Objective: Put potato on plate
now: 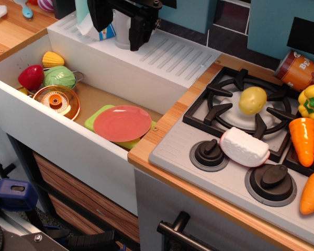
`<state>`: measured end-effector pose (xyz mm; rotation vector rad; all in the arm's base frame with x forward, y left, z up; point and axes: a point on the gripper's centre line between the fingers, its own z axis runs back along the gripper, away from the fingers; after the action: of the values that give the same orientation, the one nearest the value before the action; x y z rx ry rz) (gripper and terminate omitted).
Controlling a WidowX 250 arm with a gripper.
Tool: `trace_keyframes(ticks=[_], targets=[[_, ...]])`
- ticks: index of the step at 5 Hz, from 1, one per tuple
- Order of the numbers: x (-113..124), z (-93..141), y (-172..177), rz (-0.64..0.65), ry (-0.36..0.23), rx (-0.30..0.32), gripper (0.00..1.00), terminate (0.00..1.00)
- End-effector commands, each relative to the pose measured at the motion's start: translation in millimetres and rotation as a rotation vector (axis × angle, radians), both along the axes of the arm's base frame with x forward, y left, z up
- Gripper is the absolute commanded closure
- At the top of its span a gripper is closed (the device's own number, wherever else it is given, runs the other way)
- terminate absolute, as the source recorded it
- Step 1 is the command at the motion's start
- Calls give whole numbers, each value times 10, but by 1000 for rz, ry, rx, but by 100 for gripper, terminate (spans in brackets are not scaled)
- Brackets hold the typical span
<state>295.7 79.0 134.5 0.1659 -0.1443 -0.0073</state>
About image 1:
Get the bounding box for yellow toy potato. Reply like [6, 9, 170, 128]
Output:
[238, 86, 267, 116]

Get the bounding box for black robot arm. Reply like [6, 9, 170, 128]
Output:
[87, 0, 177, 51]

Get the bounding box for pink plastic plate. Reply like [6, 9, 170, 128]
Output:
[93, 105, 153, 143]

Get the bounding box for grey toy stove top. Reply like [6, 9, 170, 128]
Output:
[149, 66, 314, 250]

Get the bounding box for white toy sink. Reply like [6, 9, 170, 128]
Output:
[0, 14, 219, 214]

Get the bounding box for black stove knob left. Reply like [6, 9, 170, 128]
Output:
[189, 139, 229, 172]

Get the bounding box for black stove knob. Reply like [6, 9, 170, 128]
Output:
[189, 139, 229, 172]
[244, 164, 297, 207]

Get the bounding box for green plastic tray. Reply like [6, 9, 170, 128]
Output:
[84, 105, 157, 150]

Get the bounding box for white toy bread slice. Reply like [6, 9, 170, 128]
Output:
[219, 127, 270, 167]

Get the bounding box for orange transparent pot lid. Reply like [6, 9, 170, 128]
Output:
[32, 85, 81, 120]

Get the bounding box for black stove grate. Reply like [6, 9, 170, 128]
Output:
[183, 67, 299, 162]

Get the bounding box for white toy faucet base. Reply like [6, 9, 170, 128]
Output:
[112, 9, 158, 50]

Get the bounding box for green toy cabbage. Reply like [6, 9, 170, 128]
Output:
[43, 66, 76, 89]

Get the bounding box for toy milk carton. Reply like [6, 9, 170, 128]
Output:
[76, 13, 116, 41]

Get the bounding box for yellow toy corn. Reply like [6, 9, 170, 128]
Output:
[42, 51, 65, 68]

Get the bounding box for black stove knob middle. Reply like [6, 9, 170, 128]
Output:
[244, 164, 297, 207]

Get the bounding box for red toy pepper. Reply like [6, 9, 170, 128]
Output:
[18, 64, 44, 91]

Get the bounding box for orange toy carrot upper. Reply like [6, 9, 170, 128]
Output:
[289, 118, 314, 167]

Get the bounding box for orange toy carrot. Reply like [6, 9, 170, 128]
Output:
[300, 173, 314, 214]
[289, 118, 314, 167]

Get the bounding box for toy beans can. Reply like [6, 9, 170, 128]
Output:
[274, 50, 314, 92]

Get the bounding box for yellow toy bell pepper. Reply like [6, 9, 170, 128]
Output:
[298, 85, 314, 120]

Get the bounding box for striped toy ball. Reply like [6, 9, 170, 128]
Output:
[38, 0, 54, 12]

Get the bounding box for blue clamp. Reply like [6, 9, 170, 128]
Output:
[0, 178, 38, 211]

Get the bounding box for orange toy carrot lower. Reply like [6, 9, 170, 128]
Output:
[300, 173, 314, 214]

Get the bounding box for blue toy spoon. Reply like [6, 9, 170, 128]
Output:
[13, 0, 33, 19]

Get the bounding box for black oven door handle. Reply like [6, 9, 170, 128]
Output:
[156, 211, 216, 250]

